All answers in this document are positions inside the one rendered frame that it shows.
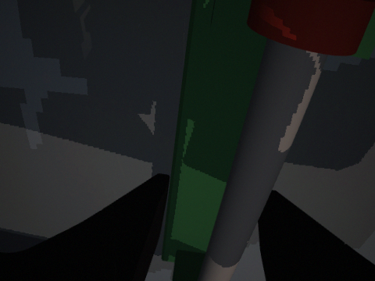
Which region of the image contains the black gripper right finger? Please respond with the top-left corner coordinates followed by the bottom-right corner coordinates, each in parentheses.
top-left (259, 190), bottom-right (375, 281)

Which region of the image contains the grey tapered pin with dark red head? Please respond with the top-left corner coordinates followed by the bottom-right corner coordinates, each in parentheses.
top-left (198, 0), bottom-right (375, 281)

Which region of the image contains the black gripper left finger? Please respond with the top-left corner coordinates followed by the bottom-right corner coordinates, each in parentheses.
top-left (0, 174), bottom-right (169, 281)

